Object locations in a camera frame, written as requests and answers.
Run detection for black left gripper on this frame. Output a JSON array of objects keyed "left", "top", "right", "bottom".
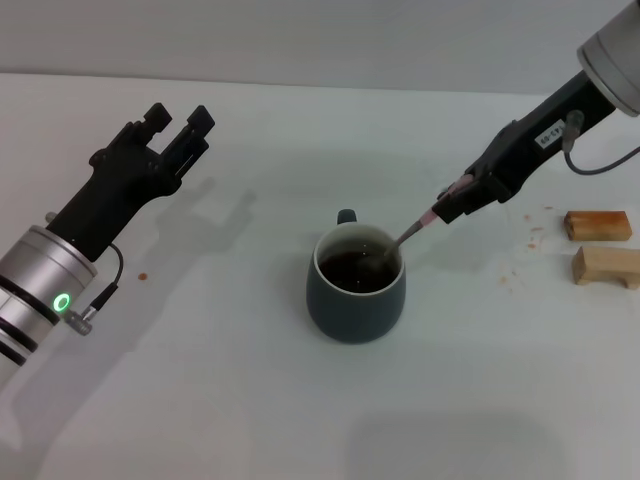
[{"left": 46, "top": 101, "right": 217, "bottom": 262}]

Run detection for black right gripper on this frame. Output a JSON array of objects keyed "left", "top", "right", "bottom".
[{"left": 432, "top": 70, "right": 617, "bottom": 224}]

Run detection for pink handled metal spoon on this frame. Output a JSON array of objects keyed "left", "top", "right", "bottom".
[{"left": 359, "top": 174, "right": 475, "bottom": 267}]

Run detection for grey cup with coffee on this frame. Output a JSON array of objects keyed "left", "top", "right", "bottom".
[{"left": 305, "top": 208, "right": 408, "bottom": 346}]

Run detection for brown stained wooden block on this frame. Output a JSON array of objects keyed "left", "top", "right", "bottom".
[{"left": 563, "top": 209, "right": 632, "bottom": 243}]

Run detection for light notched wooden block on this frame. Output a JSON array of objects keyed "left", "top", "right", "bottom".
[{"left": 572, "top": 244, "right": 640, "bottom": 290}]

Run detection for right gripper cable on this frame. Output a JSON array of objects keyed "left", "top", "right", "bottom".
[{"left": 562, "top": 110, "right": 640, "bottom": 176}]

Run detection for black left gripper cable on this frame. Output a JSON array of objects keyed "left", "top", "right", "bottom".
[{"left": 67, "top": 242, "right": 125, "bottom": 338}]

